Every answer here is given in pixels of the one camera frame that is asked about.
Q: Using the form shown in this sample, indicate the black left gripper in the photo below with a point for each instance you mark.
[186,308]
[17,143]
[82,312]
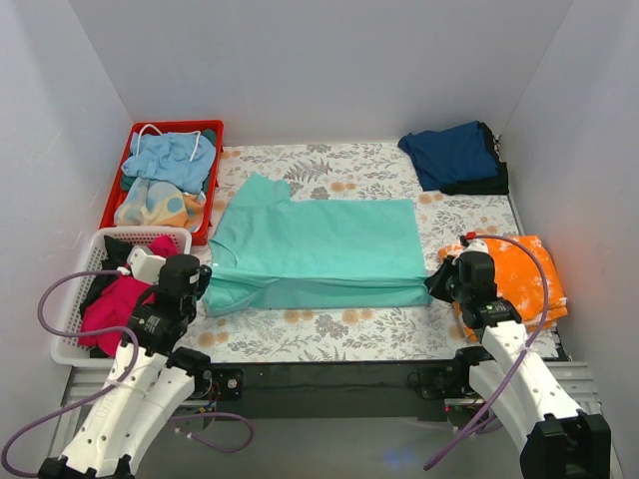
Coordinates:
[201,278]

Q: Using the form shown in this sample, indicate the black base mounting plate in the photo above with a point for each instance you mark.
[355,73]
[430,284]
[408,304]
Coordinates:
[425,389]

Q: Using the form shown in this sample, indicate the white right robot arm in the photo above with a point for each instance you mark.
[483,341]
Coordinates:
[555,437]

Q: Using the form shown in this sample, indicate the black garment in basket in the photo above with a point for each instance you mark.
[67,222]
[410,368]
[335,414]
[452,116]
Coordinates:
[108,302]

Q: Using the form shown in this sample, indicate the light blue garment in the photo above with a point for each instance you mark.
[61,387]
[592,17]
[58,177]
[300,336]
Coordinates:
[170,159]

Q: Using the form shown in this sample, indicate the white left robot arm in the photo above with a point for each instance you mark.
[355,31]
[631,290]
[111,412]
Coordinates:
[150,377]

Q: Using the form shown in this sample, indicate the teal t-shirt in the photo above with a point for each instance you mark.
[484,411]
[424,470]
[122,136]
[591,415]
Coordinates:
[270,251]

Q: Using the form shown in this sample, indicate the magenta garment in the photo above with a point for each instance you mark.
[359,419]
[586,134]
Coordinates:
[162,246]

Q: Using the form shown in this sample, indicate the orange white tie-dye t-shirt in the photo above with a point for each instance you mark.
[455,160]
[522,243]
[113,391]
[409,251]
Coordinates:
[528,286]

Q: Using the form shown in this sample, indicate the pastel patterned garment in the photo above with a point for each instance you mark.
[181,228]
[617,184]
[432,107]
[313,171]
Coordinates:
[161,204]

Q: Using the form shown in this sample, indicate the red plastic basket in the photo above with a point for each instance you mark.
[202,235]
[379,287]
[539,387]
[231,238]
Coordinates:
[117,195]

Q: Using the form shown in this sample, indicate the aluminium rail frame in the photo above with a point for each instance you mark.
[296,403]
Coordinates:
[575,377]

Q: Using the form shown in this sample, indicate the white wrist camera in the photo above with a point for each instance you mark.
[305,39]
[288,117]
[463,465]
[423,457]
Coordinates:
[473,244]
[143,265]

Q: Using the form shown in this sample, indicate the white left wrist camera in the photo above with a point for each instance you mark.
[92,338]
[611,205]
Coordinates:
[143,265]

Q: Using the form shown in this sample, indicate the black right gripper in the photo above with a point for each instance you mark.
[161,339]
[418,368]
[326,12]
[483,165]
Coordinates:
[444,281]

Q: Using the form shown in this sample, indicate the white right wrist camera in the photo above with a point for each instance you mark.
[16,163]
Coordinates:
[473,244]

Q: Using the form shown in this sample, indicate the white plastic basket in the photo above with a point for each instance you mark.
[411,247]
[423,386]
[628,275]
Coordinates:
[66,350]

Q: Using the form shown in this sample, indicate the folded blue t-shirt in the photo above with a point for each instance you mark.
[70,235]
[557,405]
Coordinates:
[455,159]

